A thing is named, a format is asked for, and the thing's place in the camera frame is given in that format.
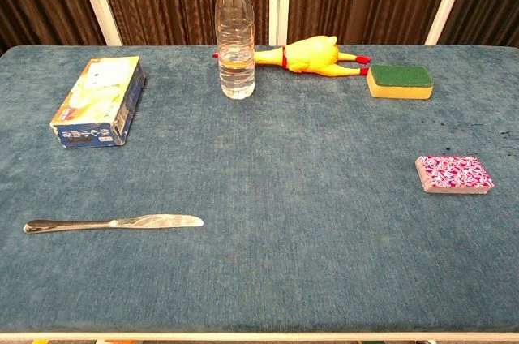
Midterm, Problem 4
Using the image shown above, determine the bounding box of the pink patterned card stack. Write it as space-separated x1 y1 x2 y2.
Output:
414 154 495 195

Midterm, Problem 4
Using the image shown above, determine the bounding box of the blue table cloth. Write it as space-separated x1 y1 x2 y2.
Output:
0 44 519 335

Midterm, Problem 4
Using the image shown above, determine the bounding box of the clear plastic water bottle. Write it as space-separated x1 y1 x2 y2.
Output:
214 0 256 101

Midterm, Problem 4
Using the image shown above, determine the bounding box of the yellow rubber chicken toy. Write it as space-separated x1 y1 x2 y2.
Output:
211 35 372 77

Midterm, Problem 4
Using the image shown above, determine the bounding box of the silver table knife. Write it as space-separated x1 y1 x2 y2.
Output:
23 213 204 234

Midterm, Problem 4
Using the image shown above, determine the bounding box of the green and yellow sponge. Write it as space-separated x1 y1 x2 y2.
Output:
366 63 435 101

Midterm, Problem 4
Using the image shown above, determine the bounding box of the blue and yellow tissue box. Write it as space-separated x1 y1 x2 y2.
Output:
49 55 146 150

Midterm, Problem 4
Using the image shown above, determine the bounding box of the white table frame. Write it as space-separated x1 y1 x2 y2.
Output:
0 331 519 342

